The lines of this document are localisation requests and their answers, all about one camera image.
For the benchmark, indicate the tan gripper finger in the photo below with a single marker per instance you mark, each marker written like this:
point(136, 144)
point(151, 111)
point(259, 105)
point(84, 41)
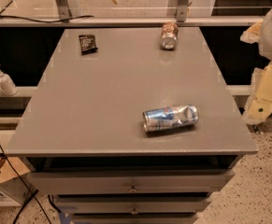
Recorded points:
point(259, 104)

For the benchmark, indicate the crushed Red Bull can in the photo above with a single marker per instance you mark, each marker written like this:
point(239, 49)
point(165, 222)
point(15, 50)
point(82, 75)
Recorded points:
point(169, 118)

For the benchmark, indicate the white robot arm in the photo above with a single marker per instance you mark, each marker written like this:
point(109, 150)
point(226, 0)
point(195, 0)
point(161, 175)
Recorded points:
point(261, 33)

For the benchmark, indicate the brown patterned can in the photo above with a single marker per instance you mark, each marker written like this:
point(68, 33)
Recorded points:
point(169, 35)

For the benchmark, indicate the grey drawer cabinet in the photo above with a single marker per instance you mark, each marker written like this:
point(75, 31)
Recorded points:
point(83, 129)

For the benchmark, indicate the top drawer knob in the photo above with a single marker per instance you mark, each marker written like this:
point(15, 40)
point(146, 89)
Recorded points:
point(133, 189)

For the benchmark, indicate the drawer knob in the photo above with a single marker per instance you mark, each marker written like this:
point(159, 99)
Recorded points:
point(133, 189)
point(134, 212)

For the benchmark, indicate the black snack packet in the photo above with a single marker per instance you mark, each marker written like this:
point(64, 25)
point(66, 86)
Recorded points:
point(87, 44)

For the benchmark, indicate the white pump bottle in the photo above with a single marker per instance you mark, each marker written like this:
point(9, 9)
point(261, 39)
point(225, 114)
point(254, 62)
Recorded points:
point(7, 85)

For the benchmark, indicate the cardboard box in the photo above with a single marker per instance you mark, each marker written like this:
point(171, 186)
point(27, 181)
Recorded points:
point(15, 190)

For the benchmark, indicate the metal frame bracket right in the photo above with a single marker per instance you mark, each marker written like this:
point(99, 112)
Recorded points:
point(182, 10)

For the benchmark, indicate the metal frame bracket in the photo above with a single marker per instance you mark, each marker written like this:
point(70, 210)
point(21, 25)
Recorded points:
point(63, 9)
point(182, 10)

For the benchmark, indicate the metal frame bracket left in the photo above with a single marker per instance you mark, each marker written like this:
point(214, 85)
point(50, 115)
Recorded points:
point(63, 9)

